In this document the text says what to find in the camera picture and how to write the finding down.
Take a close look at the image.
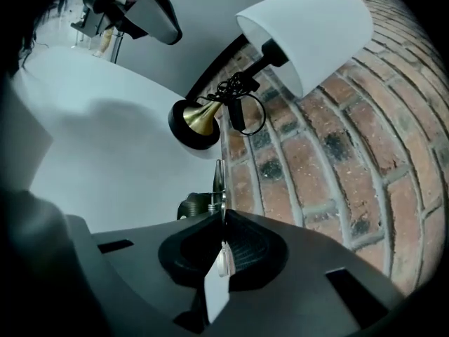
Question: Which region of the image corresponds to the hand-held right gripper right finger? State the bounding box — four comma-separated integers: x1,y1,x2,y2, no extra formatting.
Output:
209,208,410,337

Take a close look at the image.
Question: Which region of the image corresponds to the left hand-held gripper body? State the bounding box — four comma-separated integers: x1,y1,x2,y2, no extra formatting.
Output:
69,0,166,41

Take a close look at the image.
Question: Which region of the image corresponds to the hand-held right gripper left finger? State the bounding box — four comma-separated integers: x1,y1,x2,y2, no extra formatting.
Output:
66,211,226,337

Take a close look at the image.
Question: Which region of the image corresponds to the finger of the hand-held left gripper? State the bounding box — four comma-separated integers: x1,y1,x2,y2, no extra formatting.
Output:
120,0,184,46

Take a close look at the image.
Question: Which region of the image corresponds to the white shade brass table lamp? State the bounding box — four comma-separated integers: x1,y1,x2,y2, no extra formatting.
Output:
167,0,373,151

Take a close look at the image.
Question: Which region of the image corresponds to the black lamp cable with switch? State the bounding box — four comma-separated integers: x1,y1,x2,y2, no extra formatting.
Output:
214,71,267,137

